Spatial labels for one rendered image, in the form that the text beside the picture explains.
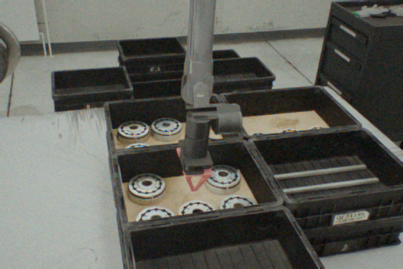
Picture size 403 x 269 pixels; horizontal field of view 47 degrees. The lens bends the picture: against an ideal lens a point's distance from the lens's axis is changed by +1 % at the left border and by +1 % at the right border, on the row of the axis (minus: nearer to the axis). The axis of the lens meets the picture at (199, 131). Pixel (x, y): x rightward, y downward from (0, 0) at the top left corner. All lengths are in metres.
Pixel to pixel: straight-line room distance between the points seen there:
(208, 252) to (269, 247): 0.15
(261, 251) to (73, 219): 0.59
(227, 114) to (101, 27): 3.38
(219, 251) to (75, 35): 3.43
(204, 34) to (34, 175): 0.85
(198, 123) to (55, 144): 0.88
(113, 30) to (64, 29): 0.43
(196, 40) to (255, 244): 0.52
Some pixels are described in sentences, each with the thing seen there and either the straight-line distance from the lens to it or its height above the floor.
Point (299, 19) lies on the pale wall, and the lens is 4.91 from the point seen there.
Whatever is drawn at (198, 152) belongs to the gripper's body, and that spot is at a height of 1.07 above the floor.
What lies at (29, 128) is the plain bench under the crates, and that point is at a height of 0.70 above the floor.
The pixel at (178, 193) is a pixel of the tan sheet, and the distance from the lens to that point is 1.30.
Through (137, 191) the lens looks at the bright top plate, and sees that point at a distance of 1.26.
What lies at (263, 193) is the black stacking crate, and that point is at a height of 0.88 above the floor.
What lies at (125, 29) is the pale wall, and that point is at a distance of 4.38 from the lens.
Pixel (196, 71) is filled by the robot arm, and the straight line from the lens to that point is 1.01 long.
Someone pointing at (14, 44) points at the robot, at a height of 1.15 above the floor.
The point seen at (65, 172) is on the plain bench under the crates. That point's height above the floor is 0.70.
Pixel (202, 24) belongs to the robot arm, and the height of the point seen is 1.33.
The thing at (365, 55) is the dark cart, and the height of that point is 0.73.
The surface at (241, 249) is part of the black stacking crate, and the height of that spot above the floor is 0.83.
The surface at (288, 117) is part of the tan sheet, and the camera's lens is 1.72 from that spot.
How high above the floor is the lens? 1.67
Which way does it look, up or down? 32 degrees down
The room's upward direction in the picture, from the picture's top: 3 degrees clockwise
